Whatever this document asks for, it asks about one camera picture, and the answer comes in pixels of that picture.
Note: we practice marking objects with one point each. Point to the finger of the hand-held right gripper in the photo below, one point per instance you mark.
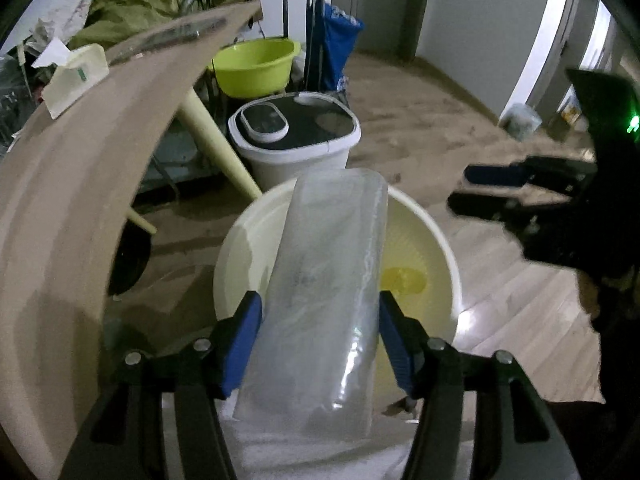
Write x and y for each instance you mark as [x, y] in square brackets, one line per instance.
[492, 175]
[480, 206]

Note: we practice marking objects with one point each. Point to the olive green jacket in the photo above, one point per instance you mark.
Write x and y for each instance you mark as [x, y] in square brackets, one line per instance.
[145, 0]

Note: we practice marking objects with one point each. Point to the black cart frame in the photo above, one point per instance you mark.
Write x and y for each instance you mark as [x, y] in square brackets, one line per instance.
[314, 20]

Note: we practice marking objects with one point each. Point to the clear plastic packet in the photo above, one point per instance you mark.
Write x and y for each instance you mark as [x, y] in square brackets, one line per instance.
[320, 285]

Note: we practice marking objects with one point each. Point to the metal rack frame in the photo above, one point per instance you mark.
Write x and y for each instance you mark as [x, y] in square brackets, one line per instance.
[285, 10]

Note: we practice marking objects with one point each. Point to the white bin black lid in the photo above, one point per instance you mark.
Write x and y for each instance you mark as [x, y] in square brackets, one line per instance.
[300, 160]

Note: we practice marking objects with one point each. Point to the white crumpled plastic bag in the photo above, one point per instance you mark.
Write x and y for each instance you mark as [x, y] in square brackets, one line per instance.
[65, 15]

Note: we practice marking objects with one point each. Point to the cream round bin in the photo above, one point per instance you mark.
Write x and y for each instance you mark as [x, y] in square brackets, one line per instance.
[430, 240]

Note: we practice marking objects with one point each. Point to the white door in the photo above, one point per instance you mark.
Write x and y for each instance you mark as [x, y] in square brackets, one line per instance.
[560, 25]

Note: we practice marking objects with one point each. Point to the blue bag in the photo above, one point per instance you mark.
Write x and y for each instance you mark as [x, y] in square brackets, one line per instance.
[340, 40]

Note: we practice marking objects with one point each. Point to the black round object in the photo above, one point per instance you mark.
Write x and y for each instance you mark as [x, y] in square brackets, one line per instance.
[130, 260]

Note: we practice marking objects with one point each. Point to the fan wrapped in plastic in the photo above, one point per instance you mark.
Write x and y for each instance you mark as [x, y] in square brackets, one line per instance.
[15, 95]

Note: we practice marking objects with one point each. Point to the green plastic basin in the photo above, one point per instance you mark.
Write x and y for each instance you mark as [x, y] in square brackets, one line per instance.
[255, 67]

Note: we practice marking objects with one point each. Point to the cream table leg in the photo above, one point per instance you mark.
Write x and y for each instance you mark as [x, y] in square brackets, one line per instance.
[142, 222]
[215, 145]

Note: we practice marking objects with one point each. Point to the small box on floor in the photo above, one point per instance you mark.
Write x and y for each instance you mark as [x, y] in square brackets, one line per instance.
[567, 117]

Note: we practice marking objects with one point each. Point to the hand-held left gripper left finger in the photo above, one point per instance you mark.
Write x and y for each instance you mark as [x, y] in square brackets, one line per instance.
[245, 355]

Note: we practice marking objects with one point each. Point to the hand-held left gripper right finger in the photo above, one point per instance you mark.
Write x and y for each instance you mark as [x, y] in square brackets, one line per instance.
[397, 350]

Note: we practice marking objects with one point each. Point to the cream tissue pack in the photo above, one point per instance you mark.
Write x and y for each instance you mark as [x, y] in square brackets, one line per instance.
[70, 82]

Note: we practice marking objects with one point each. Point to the clear bag on floor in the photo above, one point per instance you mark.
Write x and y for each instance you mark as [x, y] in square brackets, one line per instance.
[520, 122]

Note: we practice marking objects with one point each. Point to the grey closet door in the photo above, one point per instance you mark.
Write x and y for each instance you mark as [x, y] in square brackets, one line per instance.
[380, 5]

